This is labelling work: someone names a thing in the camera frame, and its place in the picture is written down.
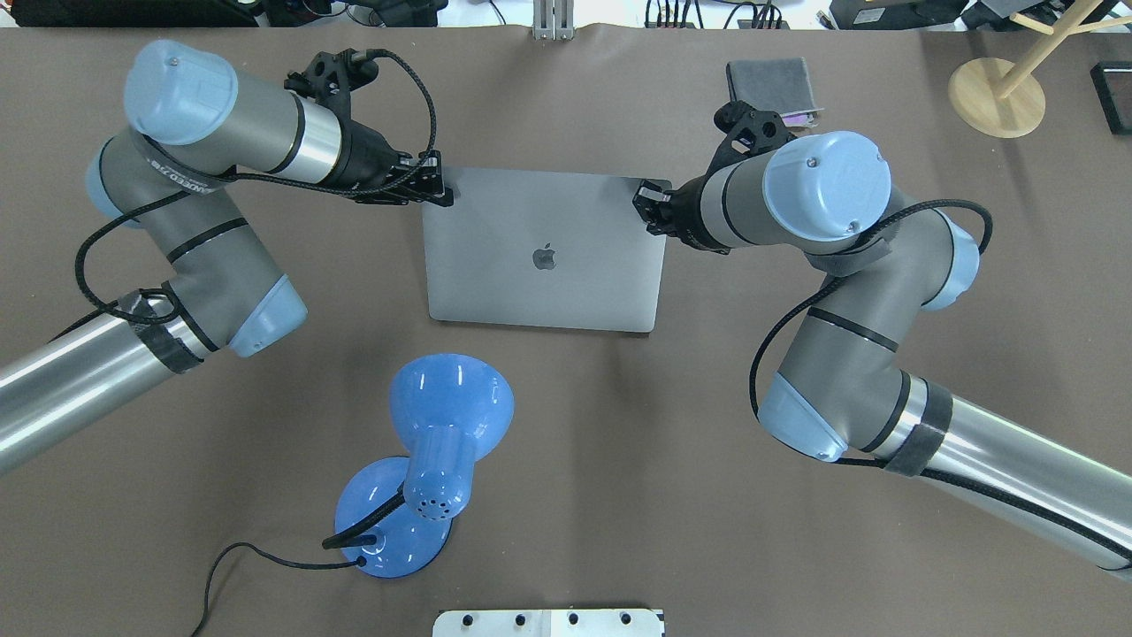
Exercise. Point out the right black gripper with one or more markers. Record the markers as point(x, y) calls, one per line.
point(691, 211)

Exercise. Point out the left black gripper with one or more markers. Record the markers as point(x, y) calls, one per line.
point(363, 156)

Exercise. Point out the grey laptop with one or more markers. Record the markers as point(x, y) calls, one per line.
point(542, 249)

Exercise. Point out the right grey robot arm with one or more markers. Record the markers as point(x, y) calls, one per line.
point(886, 258)

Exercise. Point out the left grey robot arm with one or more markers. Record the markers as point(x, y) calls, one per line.
point(197, 124)

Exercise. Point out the folded grey cloth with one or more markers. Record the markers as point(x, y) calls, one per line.
point(778, 85)

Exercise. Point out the blue desk lamp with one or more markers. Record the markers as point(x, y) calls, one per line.
point(394, 517)

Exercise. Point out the wooden stand with round base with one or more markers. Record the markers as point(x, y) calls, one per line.
point(1001, 98)

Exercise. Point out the white plate with black knobs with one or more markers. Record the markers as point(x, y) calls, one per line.
point(551, 622)

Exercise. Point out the black box at right edge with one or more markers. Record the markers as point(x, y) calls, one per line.
point(1112, 82)

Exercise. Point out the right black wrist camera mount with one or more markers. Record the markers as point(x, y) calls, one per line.
point(748, 132)

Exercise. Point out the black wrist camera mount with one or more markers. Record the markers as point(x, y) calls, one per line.
point(748, 132)
point(330, 79)

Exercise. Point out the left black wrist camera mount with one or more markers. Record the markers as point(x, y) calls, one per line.
point(330, 79)

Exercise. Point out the grey metal bracket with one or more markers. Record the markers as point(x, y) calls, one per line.
point(553, 20)

